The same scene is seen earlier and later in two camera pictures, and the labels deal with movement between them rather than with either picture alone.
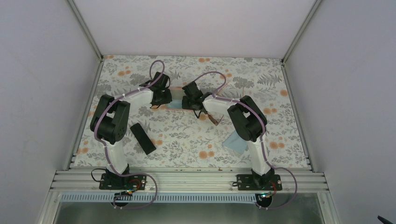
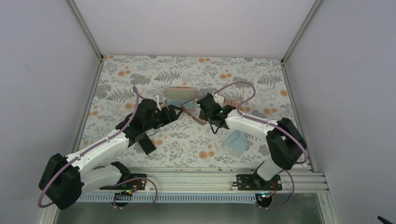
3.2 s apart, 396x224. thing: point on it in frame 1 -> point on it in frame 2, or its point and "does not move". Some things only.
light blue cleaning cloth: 175,103 does not move
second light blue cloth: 235,143 does not move
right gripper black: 185,104 -> 203,116
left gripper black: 168,99 -> 172,117
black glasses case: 143,138 does not move
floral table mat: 177,108 does not move
